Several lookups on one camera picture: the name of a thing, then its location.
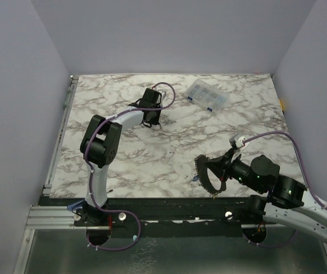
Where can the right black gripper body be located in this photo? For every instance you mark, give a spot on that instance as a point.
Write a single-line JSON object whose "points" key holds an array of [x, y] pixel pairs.
{"points": [[226, 166]]}

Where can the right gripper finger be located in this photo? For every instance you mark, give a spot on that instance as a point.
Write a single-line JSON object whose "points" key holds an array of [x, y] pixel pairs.
{"points": [[201, 167], [211, 189]]}

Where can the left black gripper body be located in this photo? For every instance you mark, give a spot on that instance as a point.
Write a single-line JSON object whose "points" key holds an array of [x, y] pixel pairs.
{"points": [[154, 117]]}

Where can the large metal keyring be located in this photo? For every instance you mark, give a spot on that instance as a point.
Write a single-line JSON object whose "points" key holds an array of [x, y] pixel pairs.
{"points": [[217, 166]]}

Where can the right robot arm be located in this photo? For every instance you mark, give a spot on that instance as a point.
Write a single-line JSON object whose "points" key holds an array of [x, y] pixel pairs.
{"points": [[278, 198]]}

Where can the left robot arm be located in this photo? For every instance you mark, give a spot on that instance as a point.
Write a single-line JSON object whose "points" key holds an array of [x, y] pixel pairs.
{"points": [[100, 143]]}

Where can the clear plastic organizer box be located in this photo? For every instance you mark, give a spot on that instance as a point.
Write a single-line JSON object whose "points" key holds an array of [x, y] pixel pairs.
{"points": [[207, 96]]}

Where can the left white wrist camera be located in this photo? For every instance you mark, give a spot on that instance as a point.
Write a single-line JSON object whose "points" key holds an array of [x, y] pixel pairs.
{"points": [[163, 94]]}

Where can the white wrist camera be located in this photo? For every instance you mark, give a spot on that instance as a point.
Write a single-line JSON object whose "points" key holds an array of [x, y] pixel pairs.
{"points": [[163, 94], [238, 141]]}

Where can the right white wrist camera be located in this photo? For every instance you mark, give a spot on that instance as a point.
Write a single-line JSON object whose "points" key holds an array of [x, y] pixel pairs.
{"points": [[238, 141]]}

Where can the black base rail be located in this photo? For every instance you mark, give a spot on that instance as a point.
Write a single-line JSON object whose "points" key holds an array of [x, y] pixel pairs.
{"points": [[174, 217]]}

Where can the left aluminium side rail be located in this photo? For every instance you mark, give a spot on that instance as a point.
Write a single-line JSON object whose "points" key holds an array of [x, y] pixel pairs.
{"points": [[46, 191]]}

